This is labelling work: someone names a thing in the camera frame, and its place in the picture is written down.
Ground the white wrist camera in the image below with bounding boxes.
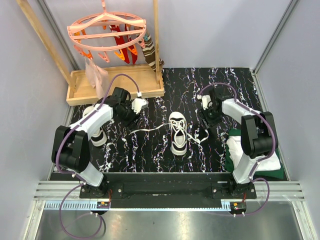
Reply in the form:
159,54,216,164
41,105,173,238
196,94,212,110
131,97,149,115

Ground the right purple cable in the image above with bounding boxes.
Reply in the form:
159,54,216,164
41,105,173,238
196,82,280,217

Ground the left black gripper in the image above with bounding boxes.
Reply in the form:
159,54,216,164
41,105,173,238
116,103,143,131

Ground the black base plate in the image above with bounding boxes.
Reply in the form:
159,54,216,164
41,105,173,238
79,182,257,210

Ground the white shoelace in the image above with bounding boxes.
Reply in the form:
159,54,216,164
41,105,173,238
129,120,209,145

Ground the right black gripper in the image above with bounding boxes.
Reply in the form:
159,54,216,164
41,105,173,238
197,105,222,131

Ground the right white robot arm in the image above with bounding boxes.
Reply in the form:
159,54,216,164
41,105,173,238
197,82,279,199

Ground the red sock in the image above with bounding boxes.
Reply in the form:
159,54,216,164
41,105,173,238
124,24,138,65
109,25,130,64

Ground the green folded cloth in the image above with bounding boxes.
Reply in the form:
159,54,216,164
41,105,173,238
224,128,285,179

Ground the translucent plastic bag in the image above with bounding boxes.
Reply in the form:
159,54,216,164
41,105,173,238
85,58,110,99

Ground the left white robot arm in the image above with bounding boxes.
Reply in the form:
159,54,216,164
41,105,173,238
51,87,148,198

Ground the pink round clip hanger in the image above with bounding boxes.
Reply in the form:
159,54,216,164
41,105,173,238
67,0,147,64

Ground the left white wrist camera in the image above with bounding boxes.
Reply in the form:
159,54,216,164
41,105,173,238
131,97,149,115

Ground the black marble mat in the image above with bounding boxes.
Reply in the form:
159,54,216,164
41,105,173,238
90,67,262,173

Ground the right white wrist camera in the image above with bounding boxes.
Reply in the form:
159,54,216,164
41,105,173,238
196,94,212,110

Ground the white sneaker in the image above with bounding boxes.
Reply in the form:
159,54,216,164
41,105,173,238
82,105,107,147
168,111,188,156

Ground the brown striped sock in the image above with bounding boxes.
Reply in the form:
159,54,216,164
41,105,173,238
142,32,156,72

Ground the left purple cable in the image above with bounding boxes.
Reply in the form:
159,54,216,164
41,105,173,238
55,73,143,238

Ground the purple cable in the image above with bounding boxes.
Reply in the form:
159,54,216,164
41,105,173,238
55,73,143,238
196,82,280,217

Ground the wooden tray rack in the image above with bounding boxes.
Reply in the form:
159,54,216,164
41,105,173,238
17,0,165,106

